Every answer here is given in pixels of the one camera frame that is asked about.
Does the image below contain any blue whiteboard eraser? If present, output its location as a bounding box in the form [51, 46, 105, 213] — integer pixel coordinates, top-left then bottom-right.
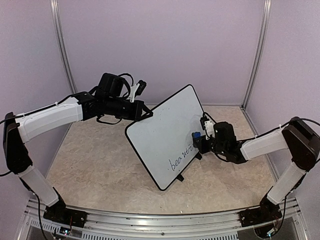
[191, 131, 202, 148]

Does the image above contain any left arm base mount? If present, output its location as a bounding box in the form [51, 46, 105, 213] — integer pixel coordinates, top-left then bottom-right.
[43, 198, 88, 228]

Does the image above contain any aluminium front rail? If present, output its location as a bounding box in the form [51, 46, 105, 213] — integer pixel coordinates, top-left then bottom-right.
[22, 207, 308, 240]

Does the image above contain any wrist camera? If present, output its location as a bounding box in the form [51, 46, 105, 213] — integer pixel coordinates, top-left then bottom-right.
[128, 80, 147, 103]
[200, 112, 217, 140]

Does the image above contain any aluminium frame post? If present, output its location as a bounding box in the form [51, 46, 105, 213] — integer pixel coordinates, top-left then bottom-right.
[49, 0, 77, 94]
[241, 0, 272, 111]

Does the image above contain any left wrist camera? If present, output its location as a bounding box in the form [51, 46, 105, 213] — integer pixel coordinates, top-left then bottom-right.
[128, 80, 147, 103]

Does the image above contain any left aluminium frame post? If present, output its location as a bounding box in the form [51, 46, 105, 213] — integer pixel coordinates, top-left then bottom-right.
[49, 0, 77, 94]

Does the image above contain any white whiteboard black frame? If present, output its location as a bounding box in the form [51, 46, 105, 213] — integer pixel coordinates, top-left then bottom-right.
[125, 84, 205, 191]

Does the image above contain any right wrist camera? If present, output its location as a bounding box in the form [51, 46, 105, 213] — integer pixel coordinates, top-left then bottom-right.
[200, 112, 217, 140]

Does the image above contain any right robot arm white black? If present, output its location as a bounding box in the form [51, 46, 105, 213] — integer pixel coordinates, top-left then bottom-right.
[191, 116, 320, 222]

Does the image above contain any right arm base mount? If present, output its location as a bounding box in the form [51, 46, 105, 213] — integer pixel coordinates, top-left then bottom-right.
[239, 194, 283, 227]

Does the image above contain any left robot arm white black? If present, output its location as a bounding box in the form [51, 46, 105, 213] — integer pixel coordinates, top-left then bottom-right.
[1, 73, 153, 223]

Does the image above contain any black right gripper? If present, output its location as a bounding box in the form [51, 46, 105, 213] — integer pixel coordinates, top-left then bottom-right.
[192, 135, 227, 157]

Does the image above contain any right aluminium frame post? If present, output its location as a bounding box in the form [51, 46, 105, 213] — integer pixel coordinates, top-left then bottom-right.
[241, 0, 272, 111]

